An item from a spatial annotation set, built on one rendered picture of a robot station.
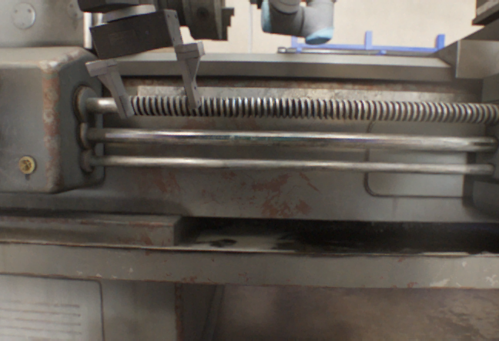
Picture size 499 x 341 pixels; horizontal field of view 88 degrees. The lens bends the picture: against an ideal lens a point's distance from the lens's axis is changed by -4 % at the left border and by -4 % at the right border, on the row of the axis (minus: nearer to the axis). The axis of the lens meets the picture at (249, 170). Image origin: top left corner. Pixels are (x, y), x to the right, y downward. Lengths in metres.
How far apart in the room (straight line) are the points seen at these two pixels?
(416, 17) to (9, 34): 4.55
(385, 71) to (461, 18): 4.46
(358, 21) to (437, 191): 3.84
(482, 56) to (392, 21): 3.87
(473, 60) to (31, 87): 0.86
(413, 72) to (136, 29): 0.55
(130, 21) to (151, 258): 0.38
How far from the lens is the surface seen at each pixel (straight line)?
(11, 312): 0.86
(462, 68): 0.74
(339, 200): 0.66
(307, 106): 0.54
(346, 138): 0.55
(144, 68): 0.67
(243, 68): 0.62
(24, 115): 0.60
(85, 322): 0.77
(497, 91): 0.73
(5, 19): 0.85
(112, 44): 0.50
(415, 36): 4.69
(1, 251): 0.67
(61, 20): 0.76
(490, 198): 0.72
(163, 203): 0.67
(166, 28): 0.46
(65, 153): 0.59
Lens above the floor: 0.64
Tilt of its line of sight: 5 degrees down
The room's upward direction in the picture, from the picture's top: 1 degrees clockwise
